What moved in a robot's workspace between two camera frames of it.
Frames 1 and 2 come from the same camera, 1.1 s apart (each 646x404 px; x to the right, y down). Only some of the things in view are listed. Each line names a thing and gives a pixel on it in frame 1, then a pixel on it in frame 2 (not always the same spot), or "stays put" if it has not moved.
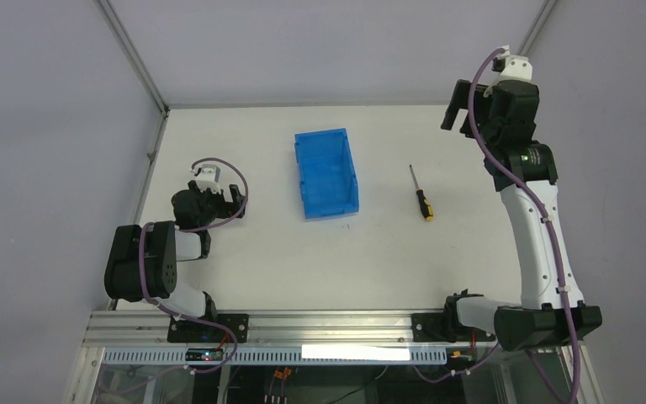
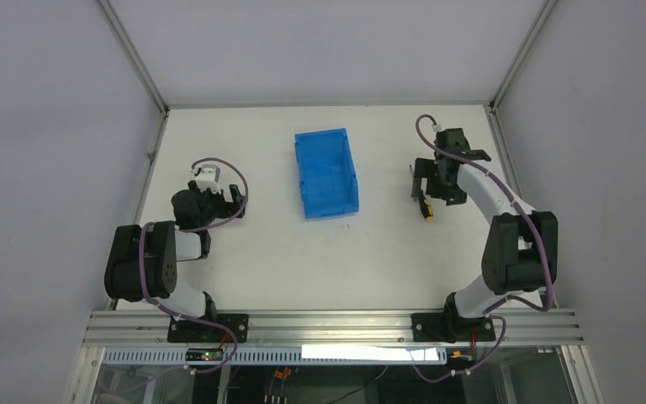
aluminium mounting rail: [118, 328] stays put
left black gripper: [225, 200] stays put
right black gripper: [468, 109] -> [431, 179]
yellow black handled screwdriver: [426, 208] stays put
